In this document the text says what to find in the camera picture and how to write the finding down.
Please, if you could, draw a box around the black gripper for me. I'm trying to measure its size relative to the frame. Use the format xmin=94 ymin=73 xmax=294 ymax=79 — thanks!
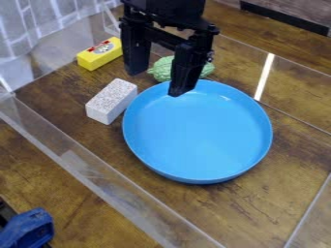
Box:
xmin=120 ymin=0 xmax=219 ymax=97

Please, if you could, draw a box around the white speckled block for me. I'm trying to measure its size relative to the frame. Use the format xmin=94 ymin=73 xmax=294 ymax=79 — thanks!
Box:
xmin=86 ymin=78 xmax=138 ymax=125

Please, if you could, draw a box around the blue round tray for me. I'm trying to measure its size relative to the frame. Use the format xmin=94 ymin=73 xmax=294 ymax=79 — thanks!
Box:
xmin=123 ymin=79 xmax=273 ymax=184

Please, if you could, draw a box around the green bitter gourd toy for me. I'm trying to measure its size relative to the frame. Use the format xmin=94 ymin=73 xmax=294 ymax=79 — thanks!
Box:
xmin=147 ymin=55 xmax=215 ymax=82

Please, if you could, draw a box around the yellow rectangular block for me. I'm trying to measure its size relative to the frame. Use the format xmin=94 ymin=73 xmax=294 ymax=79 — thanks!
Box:
xmin=76 ymin=37 xmax=123 ymax=71

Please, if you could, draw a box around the black baseboard strip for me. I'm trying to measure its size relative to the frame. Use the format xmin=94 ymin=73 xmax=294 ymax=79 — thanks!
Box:
xmin=239 ymin=0 xmax=331 ymax=37

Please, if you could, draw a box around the white grid curtain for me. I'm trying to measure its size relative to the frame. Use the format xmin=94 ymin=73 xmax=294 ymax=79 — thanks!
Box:
xmin=0 ymin=0 xmax=120 ymax=63

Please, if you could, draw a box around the blue clamp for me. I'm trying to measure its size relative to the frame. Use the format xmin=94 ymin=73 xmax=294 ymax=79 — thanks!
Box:
xmin=0 ymin=207 xmax=55 ymax=248

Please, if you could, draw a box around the clear acrylic corner bracket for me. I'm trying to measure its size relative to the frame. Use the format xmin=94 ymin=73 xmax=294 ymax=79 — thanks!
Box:
xmin=103 ymin=3 xmax=120 ymax=37

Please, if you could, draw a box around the clear acrylic enclosure wall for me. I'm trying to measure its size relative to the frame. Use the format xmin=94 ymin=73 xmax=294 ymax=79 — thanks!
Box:
xmin=0 ymin=2 xmax=331 ymax=248

